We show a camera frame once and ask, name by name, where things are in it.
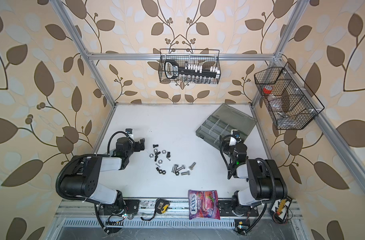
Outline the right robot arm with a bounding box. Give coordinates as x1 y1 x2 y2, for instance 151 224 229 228
223 143 288 216

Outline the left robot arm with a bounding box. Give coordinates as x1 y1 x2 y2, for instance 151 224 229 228
55 137 145 210

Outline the black hex nut pair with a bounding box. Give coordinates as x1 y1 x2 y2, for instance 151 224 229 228
156 167 166 175

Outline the grey plastic organizer box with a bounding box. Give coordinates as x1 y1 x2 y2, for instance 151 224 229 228
195 104 256 150

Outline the purple Fox's candy bag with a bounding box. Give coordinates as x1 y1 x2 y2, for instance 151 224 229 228
188 190 220 220

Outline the yellow black tape measure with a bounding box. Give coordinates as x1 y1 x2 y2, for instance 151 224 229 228
140 199 170 222

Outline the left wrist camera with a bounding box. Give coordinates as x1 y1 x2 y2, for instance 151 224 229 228
125 129 134 139

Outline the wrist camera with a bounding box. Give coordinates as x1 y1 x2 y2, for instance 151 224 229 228
125 129 134 139
229 130 241 146

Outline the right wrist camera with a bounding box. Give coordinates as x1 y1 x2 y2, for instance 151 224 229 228
229 130 241 146

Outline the small electronics board with wires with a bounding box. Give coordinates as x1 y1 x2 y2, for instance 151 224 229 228
269 197 293 225

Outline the right wire basket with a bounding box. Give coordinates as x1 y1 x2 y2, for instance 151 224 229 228
254 63 324 130

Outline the wire basket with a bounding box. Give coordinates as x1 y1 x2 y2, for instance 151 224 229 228
254 63 324 130
158 48 221 85

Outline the back wire basket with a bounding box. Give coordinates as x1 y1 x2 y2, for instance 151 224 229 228
158 48 221 85

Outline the socket set on black rail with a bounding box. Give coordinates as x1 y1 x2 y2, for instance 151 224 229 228
162 60 221 84

